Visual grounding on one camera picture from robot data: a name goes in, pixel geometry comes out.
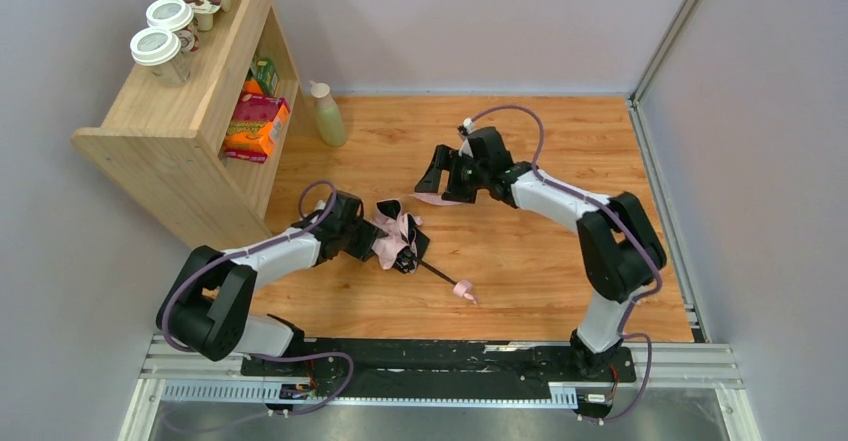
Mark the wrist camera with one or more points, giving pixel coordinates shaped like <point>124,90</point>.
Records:
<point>465,129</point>
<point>323,206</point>

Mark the orange pink snack box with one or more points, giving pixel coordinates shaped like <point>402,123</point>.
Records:
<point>255,127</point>

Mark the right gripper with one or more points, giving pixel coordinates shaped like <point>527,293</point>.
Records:
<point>457,172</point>

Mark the white lidded jar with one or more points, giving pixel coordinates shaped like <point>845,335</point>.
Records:
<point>177,17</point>
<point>158,50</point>

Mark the white lidded jar front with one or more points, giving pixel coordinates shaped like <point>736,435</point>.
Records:
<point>158,50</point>

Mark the pink folding umbrella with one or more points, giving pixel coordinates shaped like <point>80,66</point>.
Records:
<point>401,245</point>

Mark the green squeeze bottle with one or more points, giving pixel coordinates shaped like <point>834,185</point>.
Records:
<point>327,114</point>

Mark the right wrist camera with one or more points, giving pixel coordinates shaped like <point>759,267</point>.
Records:
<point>465,129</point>

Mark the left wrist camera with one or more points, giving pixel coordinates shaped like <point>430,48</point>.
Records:
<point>323,206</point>

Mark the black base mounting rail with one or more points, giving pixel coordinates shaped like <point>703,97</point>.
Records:
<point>440,370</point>

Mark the wooden shelf unit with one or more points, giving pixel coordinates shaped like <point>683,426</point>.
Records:
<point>161,144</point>

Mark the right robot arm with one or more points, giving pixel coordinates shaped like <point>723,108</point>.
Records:
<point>621,251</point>

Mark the white lidded jar rear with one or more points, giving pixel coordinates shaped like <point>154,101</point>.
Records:
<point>177,17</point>

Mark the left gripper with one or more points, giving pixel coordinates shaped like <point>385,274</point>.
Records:
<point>370,239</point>

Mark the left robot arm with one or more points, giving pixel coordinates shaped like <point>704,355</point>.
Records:
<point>207,309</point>

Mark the green carton on shelf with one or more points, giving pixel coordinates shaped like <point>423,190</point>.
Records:
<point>263,77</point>

